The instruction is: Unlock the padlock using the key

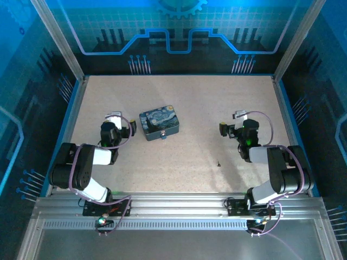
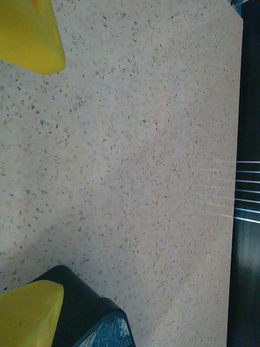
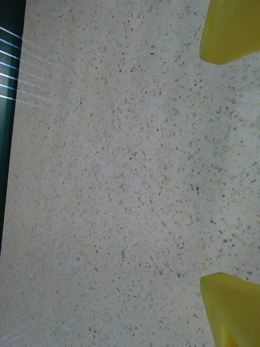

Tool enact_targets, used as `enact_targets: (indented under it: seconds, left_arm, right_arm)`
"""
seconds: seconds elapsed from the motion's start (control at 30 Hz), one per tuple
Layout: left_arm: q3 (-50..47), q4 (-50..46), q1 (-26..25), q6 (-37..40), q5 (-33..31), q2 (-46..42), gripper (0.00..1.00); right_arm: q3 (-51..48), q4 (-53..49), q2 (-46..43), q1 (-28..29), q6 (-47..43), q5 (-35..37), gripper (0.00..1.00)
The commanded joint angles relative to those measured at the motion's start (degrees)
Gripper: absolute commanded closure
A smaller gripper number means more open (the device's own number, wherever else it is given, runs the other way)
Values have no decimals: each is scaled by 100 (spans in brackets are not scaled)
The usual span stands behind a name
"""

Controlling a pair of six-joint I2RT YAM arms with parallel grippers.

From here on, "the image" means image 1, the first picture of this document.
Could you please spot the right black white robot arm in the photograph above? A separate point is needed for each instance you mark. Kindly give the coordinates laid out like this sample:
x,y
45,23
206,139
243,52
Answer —
x,y
279,168

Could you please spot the base controller board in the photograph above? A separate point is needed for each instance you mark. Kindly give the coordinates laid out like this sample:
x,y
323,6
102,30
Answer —
x,y
257,222
104,222

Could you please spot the starry night tin box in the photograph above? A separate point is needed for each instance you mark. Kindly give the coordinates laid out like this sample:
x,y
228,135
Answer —
x,y
158,122

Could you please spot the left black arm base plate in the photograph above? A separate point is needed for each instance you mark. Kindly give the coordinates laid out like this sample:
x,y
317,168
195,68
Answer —
x,y
92,210

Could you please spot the aluminium front frame rail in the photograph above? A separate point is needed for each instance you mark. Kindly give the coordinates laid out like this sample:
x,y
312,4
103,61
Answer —
x,y
176,201

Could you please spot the left base controller board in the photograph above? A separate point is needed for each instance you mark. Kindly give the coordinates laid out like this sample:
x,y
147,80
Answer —
x,y
104,222

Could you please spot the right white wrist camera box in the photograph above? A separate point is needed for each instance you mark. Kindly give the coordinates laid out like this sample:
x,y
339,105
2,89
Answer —
x,y
240,117

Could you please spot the aluminium frame post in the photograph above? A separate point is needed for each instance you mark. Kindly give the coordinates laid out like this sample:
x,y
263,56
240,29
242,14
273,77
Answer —
x,y
58,40
296,40

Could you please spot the left aluminium frame post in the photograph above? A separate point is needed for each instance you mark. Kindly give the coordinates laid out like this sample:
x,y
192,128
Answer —
x,y
58,40

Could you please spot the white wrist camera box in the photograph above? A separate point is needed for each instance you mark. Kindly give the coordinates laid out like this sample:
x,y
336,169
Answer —
x,y
115,117
240,117

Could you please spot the aluminium side rail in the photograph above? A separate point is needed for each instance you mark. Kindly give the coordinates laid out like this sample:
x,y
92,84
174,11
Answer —
x,y
71,127
288,127

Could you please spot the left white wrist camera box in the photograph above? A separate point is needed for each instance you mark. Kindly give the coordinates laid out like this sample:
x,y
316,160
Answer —
x,y
115,117

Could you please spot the right base controller board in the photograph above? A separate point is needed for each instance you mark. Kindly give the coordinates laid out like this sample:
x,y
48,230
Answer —
x,y
257,222

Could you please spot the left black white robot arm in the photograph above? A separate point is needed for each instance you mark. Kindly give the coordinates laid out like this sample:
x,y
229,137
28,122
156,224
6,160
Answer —
x,y
84,168

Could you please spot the right aluminium frame post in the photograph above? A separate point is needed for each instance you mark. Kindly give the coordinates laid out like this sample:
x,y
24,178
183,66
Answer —
x,y
296,40

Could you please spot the right aluminium side rail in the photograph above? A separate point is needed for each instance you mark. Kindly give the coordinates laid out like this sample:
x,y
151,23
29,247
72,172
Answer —
x,y
288,127

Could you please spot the grey metal sheet panel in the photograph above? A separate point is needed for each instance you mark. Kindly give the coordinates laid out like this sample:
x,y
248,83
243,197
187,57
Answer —
x,y
176,243

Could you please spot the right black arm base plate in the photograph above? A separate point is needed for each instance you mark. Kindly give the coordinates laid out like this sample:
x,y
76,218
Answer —
x,y
236,208

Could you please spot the left aluminium side rail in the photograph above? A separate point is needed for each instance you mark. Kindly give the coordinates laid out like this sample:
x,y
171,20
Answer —
x,y
71,127

